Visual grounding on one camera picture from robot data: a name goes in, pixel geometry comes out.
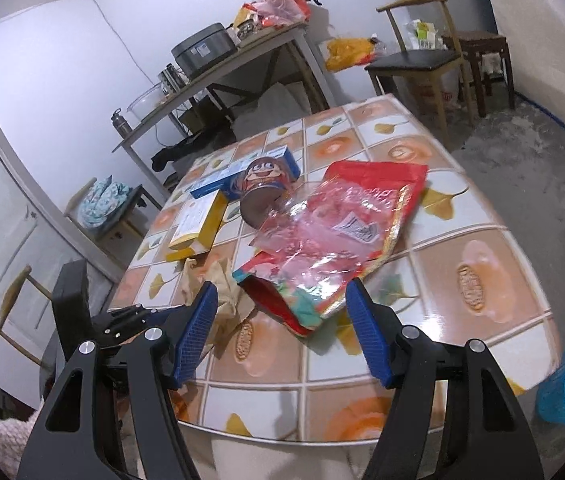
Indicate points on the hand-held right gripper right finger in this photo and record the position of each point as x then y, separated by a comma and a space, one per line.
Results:
367, 335

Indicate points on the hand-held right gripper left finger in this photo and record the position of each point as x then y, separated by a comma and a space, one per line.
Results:
197, 330

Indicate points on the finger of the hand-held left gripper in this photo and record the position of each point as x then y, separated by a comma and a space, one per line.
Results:
122, 322

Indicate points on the brown paper bag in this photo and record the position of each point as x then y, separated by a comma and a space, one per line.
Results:
225, 280

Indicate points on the yellow cardboard box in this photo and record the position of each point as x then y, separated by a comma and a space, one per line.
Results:
195, 220

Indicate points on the clear pink plastic bag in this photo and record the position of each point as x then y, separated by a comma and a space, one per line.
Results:
312, 235

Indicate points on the blue cardboard box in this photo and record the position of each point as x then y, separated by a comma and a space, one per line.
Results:
212, 182

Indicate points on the red snack pouch gold edge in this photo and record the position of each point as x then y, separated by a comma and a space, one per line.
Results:
382, 177

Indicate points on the brown cartoon chip can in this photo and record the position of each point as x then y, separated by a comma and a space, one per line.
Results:
262, 180

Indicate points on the curved back wooden chair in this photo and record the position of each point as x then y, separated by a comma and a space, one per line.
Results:
12, 295

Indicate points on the blue patterned cloth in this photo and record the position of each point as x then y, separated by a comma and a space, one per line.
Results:
102, 202

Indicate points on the white panel door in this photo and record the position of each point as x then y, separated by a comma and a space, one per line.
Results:
7, 200

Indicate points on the light wooden chair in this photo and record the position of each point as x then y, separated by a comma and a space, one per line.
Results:
135, 200

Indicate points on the tile pattern dining table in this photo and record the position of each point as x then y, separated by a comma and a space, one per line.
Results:
462, 220

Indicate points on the black cloth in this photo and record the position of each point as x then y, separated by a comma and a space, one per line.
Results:
187, 150

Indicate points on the steel water bottle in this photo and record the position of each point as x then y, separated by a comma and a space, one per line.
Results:
121, 122

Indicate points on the clear glass bowl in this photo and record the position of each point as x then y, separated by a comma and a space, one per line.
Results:
145, 102

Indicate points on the brown cardboard box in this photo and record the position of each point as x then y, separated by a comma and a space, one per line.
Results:
202, 112

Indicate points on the steel cups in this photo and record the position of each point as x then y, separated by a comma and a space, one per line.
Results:
172, 77

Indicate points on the white sack red print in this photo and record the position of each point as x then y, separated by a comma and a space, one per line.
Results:
435, 92

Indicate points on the wooden chair black seat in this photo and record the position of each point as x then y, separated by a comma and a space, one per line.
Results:
412, 62

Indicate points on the long wooden side desk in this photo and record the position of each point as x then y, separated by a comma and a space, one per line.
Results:
242, 57

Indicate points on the grey rice cooker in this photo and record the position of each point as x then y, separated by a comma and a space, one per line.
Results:
202, 50

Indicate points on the yellow plastic bag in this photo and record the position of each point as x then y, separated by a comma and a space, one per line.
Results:
350, 52

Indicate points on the white green packet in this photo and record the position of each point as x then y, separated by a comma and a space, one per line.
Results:
420, 35

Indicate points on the dark wooden stool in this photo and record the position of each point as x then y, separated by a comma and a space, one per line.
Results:
477, 40

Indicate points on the orange snack bag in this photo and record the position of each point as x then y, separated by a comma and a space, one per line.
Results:
245, 12

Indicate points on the white mattress blue trim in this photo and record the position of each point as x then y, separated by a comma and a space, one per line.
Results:
537, 35

